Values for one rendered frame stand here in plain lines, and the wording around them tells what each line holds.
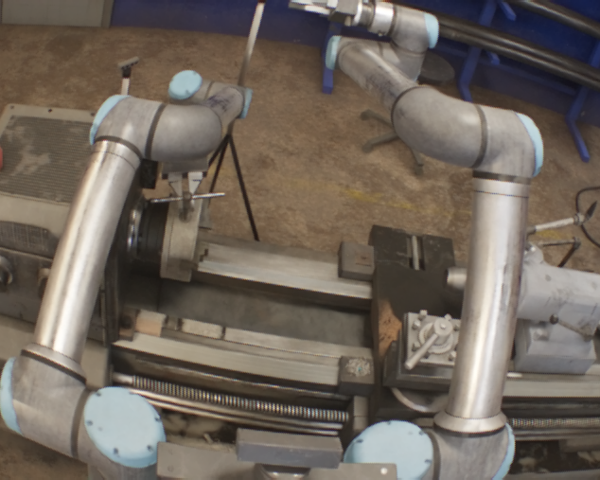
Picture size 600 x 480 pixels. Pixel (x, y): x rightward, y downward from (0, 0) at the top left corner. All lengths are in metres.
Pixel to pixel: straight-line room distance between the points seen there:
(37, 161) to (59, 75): 2.77
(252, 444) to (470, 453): 0.54
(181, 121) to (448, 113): 0.51
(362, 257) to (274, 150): 1.79
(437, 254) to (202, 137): 1.38
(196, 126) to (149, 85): 3.18
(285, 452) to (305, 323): 1.62
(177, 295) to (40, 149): 0.79
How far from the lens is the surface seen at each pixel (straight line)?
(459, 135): 1.22
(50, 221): 1.89
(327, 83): 4.74
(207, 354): 2.22
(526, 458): 2.89
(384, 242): 2.61
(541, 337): 2.44
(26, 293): 2.11
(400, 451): 1.28
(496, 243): 1.26
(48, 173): 1.98
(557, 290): 2.35
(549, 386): 2.53
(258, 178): 4.01
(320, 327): 2.51
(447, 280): 2.25
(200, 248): 2.10
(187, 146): 1.43
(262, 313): 2.49
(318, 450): 0.91
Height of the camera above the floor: 2.67
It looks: 45 degrees down
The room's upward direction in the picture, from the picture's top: 18 degrees clockwise
